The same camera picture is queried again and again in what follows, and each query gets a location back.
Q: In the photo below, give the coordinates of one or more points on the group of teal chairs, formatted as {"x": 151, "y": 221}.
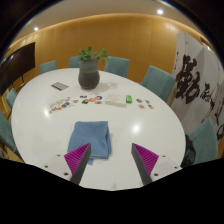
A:
{"x": 158, "y": 80}

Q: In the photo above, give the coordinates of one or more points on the small green item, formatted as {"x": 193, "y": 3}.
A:
{"x": 129, "y": 99}

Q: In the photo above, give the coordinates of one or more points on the blue terry towel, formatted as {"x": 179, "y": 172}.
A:
{"x": 90, "y": 138}

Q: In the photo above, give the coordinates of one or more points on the white calligraphy folding screen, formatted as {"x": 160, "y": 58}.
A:
{"x": 196, "y": 83}

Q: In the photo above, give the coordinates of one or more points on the black wall screen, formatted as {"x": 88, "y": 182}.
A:
{"x": 16, "y": 66}

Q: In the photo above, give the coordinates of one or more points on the flat white box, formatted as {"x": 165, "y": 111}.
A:
{"x": 115, "y": 100}

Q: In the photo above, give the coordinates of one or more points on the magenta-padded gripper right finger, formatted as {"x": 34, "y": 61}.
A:
{"x": 146, "y": 158}

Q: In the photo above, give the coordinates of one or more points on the recessed ceiling light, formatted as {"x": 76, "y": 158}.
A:
{"x": 160, "y": 11}
{"x": 36, "y": 29}

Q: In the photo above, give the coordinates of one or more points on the black square sticker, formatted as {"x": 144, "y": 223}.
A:
{"x": 85, "y": 101}

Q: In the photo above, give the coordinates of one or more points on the colourful sticker sheet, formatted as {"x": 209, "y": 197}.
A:
{"x": 60, "y": 105}

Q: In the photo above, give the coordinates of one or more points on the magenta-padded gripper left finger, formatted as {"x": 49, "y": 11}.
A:
{"x": 78, "y": 156}

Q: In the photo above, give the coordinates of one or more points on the potted plant in grey pot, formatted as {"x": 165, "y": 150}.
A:
{"x": 88, "y": 75}

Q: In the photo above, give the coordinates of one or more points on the round blue orange sticker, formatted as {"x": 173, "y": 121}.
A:
{"x": 98, "y": 98}

